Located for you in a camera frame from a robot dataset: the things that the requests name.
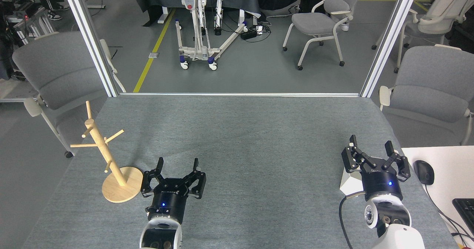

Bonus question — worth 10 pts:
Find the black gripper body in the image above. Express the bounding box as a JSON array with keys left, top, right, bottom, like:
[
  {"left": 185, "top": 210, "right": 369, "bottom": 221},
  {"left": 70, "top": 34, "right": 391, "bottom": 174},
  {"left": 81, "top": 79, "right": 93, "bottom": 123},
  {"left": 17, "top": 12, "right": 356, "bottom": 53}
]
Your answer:
[
  {"left": 147, "top": 179, "right": 190, "bottom": 224},
  {"left": 361, "top": 167, "right": 403, "bottom": 202}
]

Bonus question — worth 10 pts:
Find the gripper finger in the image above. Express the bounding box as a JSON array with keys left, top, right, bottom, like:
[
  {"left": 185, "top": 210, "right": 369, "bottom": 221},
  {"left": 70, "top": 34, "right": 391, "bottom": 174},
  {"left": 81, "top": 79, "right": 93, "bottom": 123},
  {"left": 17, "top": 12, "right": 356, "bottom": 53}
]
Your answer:
[
  {"left": 341, "top": 135, "right": 375, "bottom": 174},
  {"left": 178, "top": 158, "right": 207, "bottom": 200},
  {"left": 381, "top": 141, "right": 411, "bottom": 183},
  {"left": 141, "top": 157, "right": 165, "bottom": 199}
]

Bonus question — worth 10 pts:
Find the white hexagonal cup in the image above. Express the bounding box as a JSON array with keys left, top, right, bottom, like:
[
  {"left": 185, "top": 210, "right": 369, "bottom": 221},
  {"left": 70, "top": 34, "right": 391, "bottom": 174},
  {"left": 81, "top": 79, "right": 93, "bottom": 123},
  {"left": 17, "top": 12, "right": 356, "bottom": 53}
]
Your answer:
[{"left": 340, "top": 169, "right": 366, "bottom": 197}]

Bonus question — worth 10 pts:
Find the wooden cup rack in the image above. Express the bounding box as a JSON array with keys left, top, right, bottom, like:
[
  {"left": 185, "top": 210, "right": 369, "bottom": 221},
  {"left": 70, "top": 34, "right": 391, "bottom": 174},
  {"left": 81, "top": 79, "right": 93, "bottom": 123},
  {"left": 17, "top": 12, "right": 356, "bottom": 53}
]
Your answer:
[{"left": 70, "top": 101, "right": 144, "bottom": 203}]

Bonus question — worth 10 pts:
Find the metal equipment rack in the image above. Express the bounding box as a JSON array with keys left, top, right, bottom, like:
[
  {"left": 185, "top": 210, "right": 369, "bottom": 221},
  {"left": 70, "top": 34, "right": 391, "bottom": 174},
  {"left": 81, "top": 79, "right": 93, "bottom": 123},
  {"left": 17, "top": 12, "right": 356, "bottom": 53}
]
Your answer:
[{"left": 0, "top": 0, "right": 56, "bottom": 46}]

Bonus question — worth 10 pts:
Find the black computer mouse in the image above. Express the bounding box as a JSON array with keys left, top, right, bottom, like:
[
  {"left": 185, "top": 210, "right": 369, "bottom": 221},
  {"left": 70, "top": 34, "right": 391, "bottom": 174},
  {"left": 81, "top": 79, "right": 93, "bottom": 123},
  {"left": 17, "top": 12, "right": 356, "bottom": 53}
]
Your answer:
[{"left": 413, "top": 160, "right": 435, "bottom": 185}]

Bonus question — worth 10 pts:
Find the white desk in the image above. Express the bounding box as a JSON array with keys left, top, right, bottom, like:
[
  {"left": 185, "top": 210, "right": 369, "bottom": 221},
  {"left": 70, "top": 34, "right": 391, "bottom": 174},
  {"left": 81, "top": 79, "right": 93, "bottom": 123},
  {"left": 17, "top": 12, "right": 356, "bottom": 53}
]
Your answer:
[{"left": 402, "top": 146, "right": 474, "bottom": 249}]

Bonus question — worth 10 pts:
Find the black keyboard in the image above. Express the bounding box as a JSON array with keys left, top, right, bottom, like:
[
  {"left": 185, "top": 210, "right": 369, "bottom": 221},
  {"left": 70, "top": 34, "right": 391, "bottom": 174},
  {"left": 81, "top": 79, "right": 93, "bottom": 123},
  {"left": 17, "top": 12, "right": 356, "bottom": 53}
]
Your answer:
[{"left": 452, "top": 198, "right": 474, "bottom": 236}]

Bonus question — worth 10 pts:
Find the black mouse cable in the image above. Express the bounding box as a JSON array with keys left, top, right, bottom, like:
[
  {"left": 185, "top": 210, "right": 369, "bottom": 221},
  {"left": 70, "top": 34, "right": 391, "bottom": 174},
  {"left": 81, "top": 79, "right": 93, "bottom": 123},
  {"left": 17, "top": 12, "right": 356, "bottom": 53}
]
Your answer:
[{"left": 424, "top": 184, "right": 474, "bottom": 242}]

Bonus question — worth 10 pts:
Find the grey chair with white frame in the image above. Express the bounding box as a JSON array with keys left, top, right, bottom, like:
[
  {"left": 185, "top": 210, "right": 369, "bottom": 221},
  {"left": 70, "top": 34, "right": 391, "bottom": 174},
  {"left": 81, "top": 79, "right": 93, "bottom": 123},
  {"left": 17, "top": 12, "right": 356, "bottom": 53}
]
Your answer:
[
  {"left": 371, "top": 0, "right": 474, "bottom": 73},
  {"left": 12, "top": 31, "right": 126, "bottom": 159},
  {"left": 378, "top": 44, "right": 474, "bottom": 146},
  {"left": 282, "top": 0, "right": 365, "bottom": 71}
]

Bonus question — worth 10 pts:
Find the silver post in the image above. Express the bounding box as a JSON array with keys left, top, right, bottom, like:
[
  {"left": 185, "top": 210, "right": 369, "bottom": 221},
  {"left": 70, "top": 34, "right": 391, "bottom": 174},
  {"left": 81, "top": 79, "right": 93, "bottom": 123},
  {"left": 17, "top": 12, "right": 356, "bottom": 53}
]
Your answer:
[
  {"left": 360, "top": 0, "right": 423, "bottom": 98},
  {"left": 59, "top": 0, "right": 121, "bottom": 97}
]

